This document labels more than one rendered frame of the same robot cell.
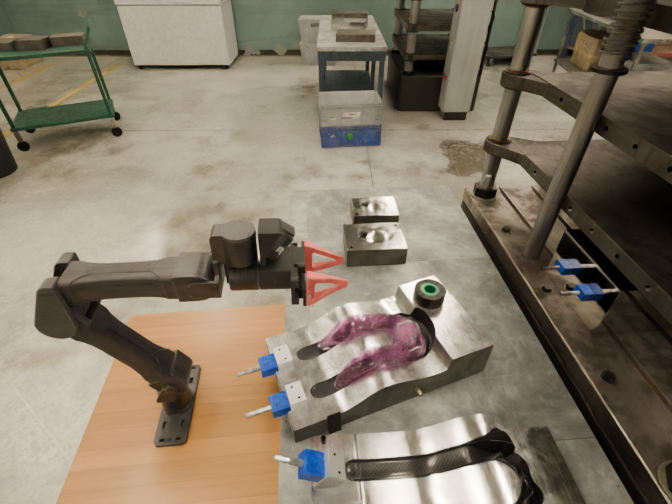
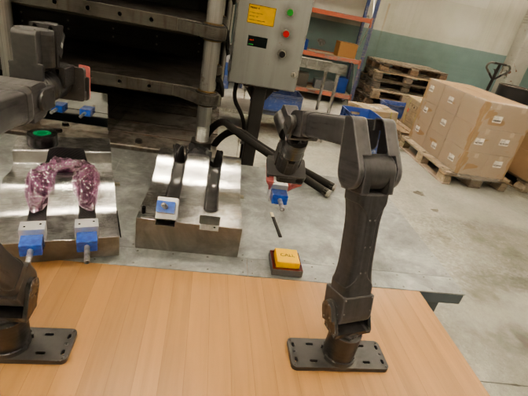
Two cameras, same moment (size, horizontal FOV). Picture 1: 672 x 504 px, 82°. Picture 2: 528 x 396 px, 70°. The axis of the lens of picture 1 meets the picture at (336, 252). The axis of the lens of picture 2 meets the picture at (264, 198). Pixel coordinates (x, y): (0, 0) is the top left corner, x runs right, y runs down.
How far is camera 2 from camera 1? 0.90 m
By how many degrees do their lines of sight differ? 77
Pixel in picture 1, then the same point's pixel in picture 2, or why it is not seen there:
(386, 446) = (157, 192)
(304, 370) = (57, 225)
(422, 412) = (126, 196)
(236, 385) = not seen: hidden behind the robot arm
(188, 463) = (103, 328)
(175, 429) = (54, 340)
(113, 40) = not seen: outside the picture
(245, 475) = (134, 286)
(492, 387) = (124, 169)
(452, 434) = (165, 164)
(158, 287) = (22, 105)
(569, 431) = not seen: hidden behind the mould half
